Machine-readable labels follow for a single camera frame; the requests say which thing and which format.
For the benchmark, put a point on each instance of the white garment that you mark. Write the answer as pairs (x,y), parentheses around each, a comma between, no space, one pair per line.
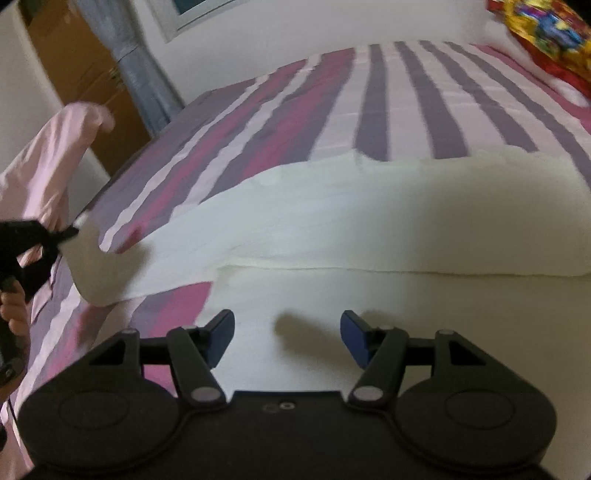
(369,221)

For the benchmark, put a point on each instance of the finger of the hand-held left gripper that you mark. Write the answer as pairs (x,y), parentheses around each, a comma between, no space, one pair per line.
(28,233)

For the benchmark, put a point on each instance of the grey-blue curtain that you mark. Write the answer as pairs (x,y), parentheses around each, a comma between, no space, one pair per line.
(138,60)

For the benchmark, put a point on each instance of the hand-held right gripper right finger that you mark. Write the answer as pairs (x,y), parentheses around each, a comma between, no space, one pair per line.
(352,338)

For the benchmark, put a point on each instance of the striped pink bed sheet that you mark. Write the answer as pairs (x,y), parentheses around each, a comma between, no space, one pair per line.
(286,115)

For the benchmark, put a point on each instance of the person's left hand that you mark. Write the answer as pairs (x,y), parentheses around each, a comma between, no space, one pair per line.
(13,310)

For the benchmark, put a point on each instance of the wooden door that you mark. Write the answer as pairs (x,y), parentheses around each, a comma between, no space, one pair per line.
(78,69)

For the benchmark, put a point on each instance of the white framed window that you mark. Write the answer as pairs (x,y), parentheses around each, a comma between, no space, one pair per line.
(194,14)

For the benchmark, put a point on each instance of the colourful printed cloth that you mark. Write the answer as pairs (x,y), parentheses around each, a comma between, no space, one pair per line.
(549,32)

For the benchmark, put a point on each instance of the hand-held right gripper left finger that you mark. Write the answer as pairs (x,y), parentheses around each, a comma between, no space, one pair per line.
(222,333)

